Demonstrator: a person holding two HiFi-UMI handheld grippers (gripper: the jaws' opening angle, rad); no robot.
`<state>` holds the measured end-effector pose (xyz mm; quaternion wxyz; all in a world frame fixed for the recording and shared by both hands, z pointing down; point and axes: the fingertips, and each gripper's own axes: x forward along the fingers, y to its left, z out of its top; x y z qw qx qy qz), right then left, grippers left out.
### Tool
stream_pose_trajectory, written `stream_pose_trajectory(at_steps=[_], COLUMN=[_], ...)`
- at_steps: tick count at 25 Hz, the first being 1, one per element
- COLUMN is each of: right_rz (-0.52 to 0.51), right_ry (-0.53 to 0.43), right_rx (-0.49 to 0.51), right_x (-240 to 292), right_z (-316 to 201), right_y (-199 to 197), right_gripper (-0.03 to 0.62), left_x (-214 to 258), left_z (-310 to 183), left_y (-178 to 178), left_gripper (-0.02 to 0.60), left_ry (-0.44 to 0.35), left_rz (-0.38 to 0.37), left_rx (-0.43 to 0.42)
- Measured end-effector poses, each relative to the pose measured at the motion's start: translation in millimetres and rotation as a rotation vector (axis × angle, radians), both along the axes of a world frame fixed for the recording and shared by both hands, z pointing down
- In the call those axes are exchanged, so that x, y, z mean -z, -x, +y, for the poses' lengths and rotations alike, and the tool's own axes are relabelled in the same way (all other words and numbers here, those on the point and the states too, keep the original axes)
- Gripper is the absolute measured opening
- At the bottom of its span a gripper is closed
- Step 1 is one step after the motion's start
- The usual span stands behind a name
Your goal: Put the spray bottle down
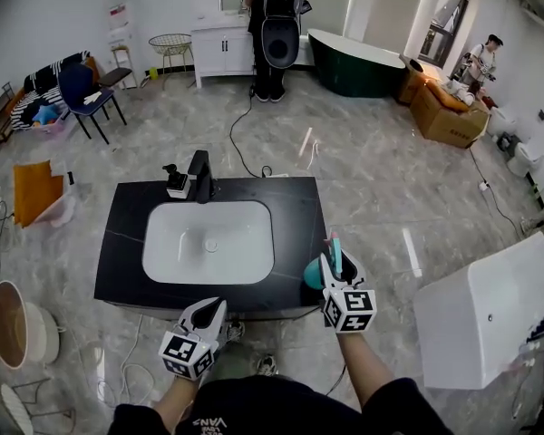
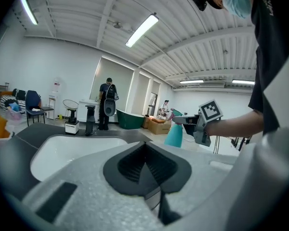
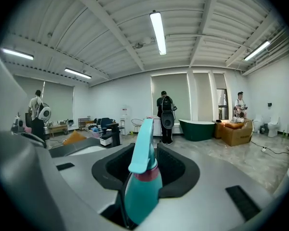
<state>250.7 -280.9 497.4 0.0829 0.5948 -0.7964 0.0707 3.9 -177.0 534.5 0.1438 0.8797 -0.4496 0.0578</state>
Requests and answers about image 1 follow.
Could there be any black faucet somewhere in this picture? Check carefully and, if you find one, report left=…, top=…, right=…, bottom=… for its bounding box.
left=187, top=150, right=218, bottom=205

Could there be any white sink basin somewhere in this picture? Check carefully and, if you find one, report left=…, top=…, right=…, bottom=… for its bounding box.
left=141, top=200, right=275, bottom=285

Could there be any teal spray bottle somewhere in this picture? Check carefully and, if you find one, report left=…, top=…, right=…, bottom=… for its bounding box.
left=302, top=229, right=345, bottom=290

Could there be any small cardboard box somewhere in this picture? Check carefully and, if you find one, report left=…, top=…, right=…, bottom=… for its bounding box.
left=395, top=53, right=426, bottom=106

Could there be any large cardboard box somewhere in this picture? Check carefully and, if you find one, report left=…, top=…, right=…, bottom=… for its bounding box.
left=409, top=81, right=491, bottom=150

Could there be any wire basket table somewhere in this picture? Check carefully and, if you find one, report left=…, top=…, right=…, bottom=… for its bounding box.
left=147, top=33, right=197, bottom=91

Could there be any person's black shirt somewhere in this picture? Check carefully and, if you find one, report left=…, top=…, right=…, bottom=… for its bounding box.
left=112, top=373, right=457, bottom=435

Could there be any orange cloth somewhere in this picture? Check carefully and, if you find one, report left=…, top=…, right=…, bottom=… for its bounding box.
left=13, top=160, right=65, bottom=229

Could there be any white vanity cabinet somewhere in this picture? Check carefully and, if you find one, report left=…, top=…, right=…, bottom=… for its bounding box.
left=190, top=10, right=256, bottom=90

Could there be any black floor cable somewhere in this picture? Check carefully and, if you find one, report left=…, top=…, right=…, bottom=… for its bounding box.
left=228, top=85, right=274, bottom=179

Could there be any person's left shoe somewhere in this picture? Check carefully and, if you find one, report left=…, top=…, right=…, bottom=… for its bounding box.
left=226, top=318, right=247, bottom=344

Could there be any person's left forearm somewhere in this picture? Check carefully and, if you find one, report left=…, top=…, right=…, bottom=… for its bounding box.
left=151, top=372, right=204, bottom=426

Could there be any blue chair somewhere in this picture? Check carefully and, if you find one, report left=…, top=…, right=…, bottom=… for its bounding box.
left=57, top=63, right=129, bottom=146

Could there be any person's right forearm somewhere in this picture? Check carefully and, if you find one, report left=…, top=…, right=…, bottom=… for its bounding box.
left=334, top=331, right=392, bottom=408

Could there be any striped black white sofa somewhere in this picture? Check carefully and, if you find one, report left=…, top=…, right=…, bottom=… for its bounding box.
left=10, top=51, right=102, bottom=131

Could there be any white toilet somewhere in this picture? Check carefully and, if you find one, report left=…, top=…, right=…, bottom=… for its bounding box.
left=486, top=106, right=519, bottom=138
left=507, top=141, right=544, bottom=179

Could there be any round wooden white basin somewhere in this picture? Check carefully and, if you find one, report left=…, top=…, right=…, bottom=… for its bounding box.
left=0, top=279, right=62, bottom=371

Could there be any black stone table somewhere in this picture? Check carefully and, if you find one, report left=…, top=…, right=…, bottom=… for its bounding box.
left=93, top=176, right=329, bottom=317

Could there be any white bathtub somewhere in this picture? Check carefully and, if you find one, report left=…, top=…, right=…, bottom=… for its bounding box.
left=412, top=230, right=544, bottom=392

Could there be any person's right shoe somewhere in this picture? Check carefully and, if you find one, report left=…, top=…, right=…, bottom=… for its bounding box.
left=256, top=353, right=278, bottom=378

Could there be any white floor cable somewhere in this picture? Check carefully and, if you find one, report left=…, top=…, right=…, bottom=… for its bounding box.
left=95, top=314, right=156, bottom=410

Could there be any green bathtub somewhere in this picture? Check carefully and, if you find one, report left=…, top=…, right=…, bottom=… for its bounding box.
left=306, top=27, right=407, bottom=100

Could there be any white wire chair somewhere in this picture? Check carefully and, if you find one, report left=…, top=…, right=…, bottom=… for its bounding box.
left=0, top=377, right=79, bottom=435

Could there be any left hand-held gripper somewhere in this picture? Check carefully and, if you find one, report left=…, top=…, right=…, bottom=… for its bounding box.
left=157, top=295, right=229, bottom=382

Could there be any black white soap dispenser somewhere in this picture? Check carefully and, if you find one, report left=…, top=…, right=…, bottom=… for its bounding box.
left=161, top=163, right=191, bottom=200

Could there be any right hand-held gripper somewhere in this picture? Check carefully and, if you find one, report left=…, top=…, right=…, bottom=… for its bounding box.
left=319, top=246, right=378, bottom=335

